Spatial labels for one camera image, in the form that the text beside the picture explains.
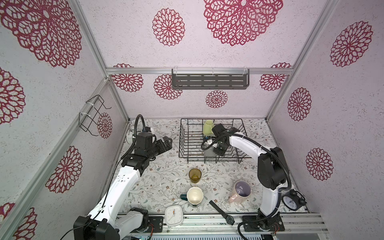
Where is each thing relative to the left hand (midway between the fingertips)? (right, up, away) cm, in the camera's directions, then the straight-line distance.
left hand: (166, 143), depth 79 cm
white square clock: (+5, -36, -5) cm, 36 cm away
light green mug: (+25, +10, +23) cm, 35 cm away
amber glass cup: (+16, -20, +10) cm, 27 cm away
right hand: (+31, -4, +15) cm, 34 cm away
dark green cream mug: (+15, -29, +2) cm, 33 cm away
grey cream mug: (+24, -6, +9) cm, 26 cm away
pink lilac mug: (+41, -26, +2) cm, 49 cm away
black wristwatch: (+33, -38, -4) cm, 51 cm away
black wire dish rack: (+24, +3, +4) cm, 24 cm away
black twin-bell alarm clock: (+65, -28, -5) cm, 71 cm away
